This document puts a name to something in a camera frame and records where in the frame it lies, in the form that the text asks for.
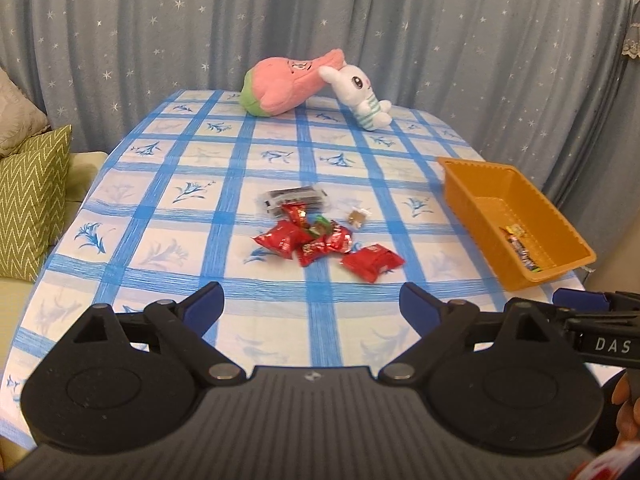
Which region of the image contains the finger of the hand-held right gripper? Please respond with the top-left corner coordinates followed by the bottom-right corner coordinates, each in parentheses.
top-left (550, 310), bottom-right (640, 333)
top-left (552, 287), bottom-right (640, 313)

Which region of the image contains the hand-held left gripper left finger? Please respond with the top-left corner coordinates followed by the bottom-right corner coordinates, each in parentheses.
top-left (74, 282), bottom-right (246, 387)

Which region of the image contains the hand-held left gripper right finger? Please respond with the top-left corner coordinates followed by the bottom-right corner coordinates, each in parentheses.
top-left (378, 282), bottom-right (566, 386)

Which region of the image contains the red snack packet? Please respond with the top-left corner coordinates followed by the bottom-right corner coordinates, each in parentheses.
top-left (320, 225), bottom-right (353, 254)
top-left (340, 244), bottom-right (406, 283)
top-left (252, 220), bottom-right (306, 260)
top-left (296, 240), bottom-right (333, 267)
top-left (280, 201), bottom-right (312, 228)

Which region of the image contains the dark blue snack bar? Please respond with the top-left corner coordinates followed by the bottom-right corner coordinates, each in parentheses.
top-left (507, 239), bottom-right (535, 267)

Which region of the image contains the orange plastic tray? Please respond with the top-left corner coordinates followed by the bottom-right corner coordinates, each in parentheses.
top-left (436, 156), bottom-right (597, 292)

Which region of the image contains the clear packet of black snacks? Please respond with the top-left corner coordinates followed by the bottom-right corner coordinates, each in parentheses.
top-left (259, 186), bottom-right (332, 216)

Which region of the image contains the person's right hand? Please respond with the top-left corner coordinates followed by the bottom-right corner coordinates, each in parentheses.
top-left (612, 375), bottom-right (640, 450)

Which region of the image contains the blue checked tablecloth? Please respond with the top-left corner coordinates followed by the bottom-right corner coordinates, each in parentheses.
top-left (0, 89), bottom-right (591, 461)

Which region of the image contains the red white clothing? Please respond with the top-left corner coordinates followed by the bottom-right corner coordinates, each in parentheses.
top-left (572, 446), bottom-right (640, 480)

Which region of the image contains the cream sofa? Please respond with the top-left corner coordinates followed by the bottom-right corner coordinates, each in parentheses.
top-left (0, 150), bottom-right (109, 461)

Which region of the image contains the green zigzag pillow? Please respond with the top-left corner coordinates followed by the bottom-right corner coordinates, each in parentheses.
top-left (0, 125), bottom-right (73, 283)

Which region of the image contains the white rabbit plush toy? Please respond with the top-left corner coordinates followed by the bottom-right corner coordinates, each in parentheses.
top-left (319, 64), bottom-right (393, 132)

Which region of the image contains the pink plush toy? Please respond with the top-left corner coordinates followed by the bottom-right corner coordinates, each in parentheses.
top-left (239, 48), bottom-right (347, 118)

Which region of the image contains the beige quilted pillow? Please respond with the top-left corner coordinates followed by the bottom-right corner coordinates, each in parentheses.
top-left (0, 67), bottom-right (51, 158)

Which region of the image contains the blue star print curtain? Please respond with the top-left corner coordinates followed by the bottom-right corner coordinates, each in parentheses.
top-left (0, 0), bottom-right (640, 273)

